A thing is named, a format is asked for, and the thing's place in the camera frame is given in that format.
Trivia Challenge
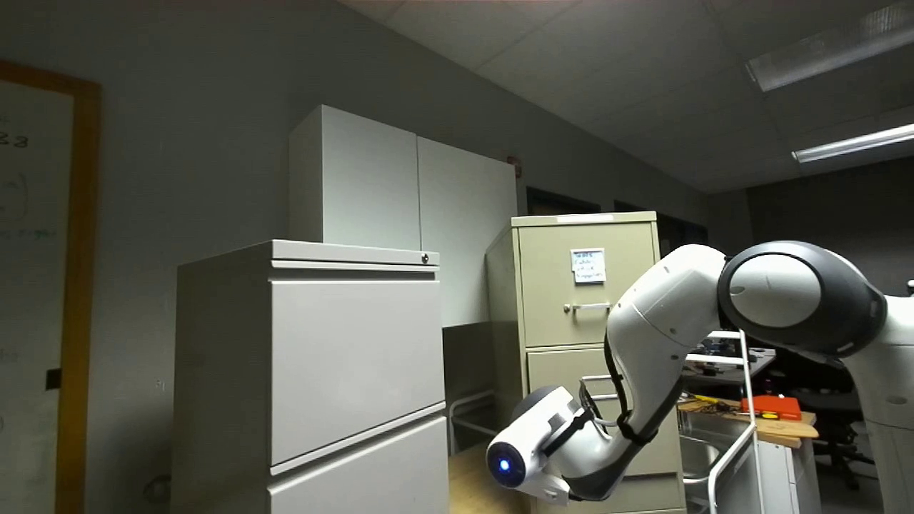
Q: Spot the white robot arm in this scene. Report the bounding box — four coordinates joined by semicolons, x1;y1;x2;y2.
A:
485;241;914;514

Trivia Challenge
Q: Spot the beige file cabinet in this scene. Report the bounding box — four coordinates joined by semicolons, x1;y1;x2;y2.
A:
488;212;686;514

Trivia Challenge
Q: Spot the tall white storage cabinet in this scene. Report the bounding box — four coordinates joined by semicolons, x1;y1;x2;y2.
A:
289;105;516;327

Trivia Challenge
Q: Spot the grey file cabinet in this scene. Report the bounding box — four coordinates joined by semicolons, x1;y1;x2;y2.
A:
171;241;449;514

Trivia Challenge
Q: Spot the white paper label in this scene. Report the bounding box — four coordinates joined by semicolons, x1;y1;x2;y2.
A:
572;248;606;285

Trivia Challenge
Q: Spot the orange tool box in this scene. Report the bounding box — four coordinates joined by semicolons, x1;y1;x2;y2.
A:
739;394;802;421

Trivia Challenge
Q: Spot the wood framed whiteboard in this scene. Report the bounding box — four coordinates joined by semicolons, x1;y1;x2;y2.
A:
0;61;101;514

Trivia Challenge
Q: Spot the ceiling fluorescent light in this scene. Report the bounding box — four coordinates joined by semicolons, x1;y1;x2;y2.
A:
746;0;914;91

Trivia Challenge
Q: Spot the beige drawer handle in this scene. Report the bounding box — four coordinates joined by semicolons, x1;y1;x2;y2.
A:
563;302;612;317

